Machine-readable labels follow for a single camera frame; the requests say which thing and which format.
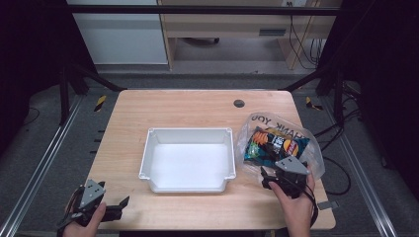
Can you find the black hanging cables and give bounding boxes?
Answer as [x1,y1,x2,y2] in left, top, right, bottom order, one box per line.
[288,2,327,71]

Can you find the aluminium floor rail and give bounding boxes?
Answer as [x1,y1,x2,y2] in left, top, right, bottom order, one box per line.
[0,95,84,237]
[320,95,398,237]

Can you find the black floor cables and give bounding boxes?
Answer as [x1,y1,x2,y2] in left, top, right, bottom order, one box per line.
[313,82,364,196]

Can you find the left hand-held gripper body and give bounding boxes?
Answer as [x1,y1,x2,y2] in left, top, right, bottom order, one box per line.
[69,179,108,228]

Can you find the person's right hand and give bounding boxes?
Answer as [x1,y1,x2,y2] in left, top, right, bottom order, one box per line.
[268,173,316,230]

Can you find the black yellow hazard tape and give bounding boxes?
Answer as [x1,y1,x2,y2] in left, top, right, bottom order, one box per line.
[94,95,108,113]
[304,96,324,112]

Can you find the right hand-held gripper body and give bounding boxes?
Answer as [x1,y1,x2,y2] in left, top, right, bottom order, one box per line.
[274,155,311,199]

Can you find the clear printed plastic bag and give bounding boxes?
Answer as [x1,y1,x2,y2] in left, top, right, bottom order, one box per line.
[234,112,326,186]

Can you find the light wooden desk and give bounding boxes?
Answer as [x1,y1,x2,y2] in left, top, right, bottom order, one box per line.
[157,0,344,71]

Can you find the dark blue chip bag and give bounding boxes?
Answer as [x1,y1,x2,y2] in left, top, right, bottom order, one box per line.
[243,126,311,169]

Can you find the grey desk label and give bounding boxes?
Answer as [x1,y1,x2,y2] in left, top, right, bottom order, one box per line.
[258,28,288,37]

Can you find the small grey metal bracket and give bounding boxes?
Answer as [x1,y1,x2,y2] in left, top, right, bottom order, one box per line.
[317,200,340,211]

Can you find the white cabinet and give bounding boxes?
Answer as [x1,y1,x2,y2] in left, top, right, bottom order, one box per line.
[66,0,169,65]

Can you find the black curtain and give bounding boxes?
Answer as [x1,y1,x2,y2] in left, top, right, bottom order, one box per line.
[0,0,98,156]
[317,0,419,192]

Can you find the black frame strut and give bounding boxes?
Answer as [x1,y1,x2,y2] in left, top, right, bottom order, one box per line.
[58,61,128,126]
[280,63,346,126]

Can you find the black horizontal frame bar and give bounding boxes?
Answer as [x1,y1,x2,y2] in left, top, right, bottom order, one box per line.
[65,4,342,16]

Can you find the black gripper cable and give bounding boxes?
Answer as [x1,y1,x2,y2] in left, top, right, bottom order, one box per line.
[301,182,319,228]

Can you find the dark gripper cable with strap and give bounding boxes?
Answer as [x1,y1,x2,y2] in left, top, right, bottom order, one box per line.
[56,186,85,230]

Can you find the person's left hand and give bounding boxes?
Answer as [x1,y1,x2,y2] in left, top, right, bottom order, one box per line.
[62,201,108,237]

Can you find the thin black floor cable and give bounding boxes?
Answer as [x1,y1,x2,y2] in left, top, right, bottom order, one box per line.
[19,106,42,128]

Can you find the white plastic bin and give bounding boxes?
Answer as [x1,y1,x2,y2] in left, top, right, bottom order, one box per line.
[138,127,237,194]

